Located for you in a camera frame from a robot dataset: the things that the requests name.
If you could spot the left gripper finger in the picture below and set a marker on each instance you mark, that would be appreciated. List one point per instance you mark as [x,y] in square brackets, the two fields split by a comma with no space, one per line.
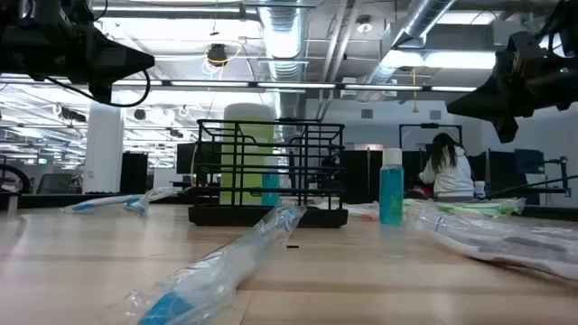
[108,56]
[100,92]

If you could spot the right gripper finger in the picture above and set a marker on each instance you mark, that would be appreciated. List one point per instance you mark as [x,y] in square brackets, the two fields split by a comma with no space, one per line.
[508,128]
[506,90]

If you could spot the blue toothbrush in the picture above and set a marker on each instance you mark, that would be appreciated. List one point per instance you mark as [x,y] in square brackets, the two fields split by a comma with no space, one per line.
[95,204]
[226,266]

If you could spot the purple toothbrush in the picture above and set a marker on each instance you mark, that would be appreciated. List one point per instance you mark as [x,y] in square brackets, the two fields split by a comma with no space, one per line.
[542,241]
[451,234]

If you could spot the teal mouthwash bottle white cap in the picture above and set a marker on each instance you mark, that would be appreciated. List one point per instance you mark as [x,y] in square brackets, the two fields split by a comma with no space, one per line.
[271,192]
[391,194]

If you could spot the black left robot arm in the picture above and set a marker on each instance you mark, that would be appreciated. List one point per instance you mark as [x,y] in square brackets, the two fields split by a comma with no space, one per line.
[13,27]

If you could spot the dark background monitor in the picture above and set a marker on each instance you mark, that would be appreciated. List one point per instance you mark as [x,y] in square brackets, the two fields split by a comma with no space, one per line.
[529,161]

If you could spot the white column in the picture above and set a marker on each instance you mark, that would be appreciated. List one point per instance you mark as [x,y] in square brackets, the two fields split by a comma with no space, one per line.
[103,149]

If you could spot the small white container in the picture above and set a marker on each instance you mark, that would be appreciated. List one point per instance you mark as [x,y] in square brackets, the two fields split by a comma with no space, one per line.
[479,189]

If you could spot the person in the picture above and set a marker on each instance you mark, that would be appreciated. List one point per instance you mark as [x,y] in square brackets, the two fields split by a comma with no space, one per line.
[449,176]

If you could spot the black cabinet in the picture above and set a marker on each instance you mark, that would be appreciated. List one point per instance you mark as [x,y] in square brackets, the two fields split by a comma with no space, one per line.
[133,173]

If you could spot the grey mesh office chair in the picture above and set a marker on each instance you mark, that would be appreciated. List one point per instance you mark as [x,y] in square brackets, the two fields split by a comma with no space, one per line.
[54,184]

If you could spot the green wipes canister white lid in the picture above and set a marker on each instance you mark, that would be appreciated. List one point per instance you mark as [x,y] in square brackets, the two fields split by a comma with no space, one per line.
[248,113]

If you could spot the long ceiling light strip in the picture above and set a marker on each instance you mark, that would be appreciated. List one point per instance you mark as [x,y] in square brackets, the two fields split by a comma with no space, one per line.
[293,85]

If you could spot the small black screw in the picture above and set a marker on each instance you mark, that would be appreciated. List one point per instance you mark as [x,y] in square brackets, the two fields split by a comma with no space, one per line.
[292,247]

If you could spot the black background rig frame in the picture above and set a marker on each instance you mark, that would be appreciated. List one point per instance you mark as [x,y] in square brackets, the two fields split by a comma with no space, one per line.
[406,125]

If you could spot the black ceiling camera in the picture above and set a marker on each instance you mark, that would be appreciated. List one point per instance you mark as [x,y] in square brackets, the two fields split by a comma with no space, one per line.
[217,54]

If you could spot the silver ventilation duct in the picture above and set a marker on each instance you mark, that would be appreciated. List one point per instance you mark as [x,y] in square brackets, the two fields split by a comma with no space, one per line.
[420,18]
[282,36]

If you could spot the black aluminium table frame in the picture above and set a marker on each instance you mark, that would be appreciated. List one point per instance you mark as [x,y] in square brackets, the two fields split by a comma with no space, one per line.
[40,201]

